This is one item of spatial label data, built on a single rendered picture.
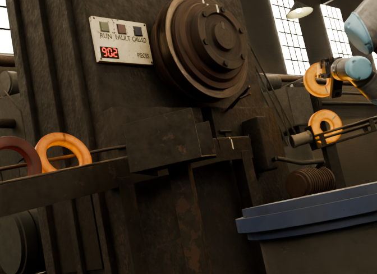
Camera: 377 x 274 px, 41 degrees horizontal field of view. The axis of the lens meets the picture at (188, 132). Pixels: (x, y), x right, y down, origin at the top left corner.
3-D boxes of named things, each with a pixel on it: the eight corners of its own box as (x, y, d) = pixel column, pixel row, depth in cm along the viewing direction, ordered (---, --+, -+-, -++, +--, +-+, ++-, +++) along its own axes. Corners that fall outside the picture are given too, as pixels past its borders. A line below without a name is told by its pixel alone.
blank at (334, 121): (325, 151, 226) (329, 150, 223) (300, 127, 226) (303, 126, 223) (345, 127, 231) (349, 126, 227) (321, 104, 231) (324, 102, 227)
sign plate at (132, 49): (96, 62, 188) (88, 17, 191) (150, 66, 205) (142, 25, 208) (99, 60, 186) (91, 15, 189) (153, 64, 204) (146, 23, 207)
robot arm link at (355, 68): (363, 87, 187) (345, 69, 186) (347, 87, 200) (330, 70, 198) (379, 68, 188) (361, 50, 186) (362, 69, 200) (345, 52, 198)
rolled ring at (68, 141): (23, 146, 151) (19, 151, 153) (63, 191, 149) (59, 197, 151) (67, 123, 165) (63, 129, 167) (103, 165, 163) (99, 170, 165)
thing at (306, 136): (292, 149, 226) (287, 136, 227) (309, 144, 228) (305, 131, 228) (296, 147, 220) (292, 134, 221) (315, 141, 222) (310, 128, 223)
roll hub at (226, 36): (198, 71, 195) (184, 4, 200) (244, 74, 215) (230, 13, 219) (207, 66, 191) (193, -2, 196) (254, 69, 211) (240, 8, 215)
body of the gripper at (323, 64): (334, 57, 215) (347, 55, 203) (336, 77, 216) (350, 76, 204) (317, 59, 214) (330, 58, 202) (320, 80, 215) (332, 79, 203)
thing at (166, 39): (168, 102, 195) (145, -10, 202) (246, 103, 227) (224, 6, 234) (178, 97, 190) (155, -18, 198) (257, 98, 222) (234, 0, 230)
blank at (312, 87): (298, 69, 225) (300, 67, 221) (329, 60, 227) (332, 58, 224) (309, 101, 222) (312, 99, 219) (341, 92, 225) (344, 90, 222)
